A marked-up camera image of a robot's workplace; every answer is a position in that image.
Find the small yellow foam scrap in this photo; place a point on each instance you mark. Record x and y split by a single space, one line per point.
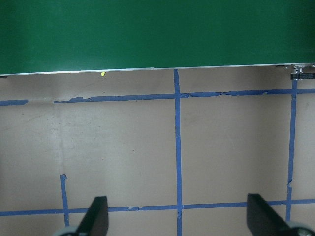
103 73

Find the green conveyor belt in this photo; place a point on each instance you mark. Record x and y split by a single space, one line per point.
147 34

